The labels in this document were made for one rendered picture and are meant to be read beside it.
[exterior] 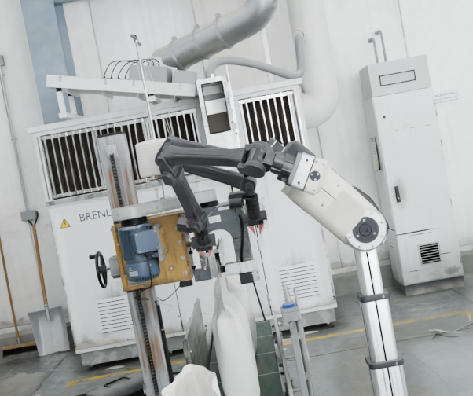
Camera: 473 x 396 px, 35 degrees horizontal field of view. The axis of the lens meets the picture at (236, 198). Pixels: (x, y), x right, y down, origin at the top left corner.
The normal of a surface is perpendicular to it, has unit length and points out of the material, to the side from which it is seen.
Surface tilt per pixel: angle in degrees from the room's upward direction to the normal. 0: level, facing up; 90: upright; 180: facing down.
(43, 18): 90
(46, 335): 76
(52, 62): 90
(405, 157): 90
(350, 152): 90
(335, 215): 115
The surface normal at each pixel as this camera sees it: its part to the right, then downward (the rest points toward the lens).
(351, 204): 0.42, 0.40
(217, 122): -0.13, -0.67
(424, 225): 0.00, 0.05
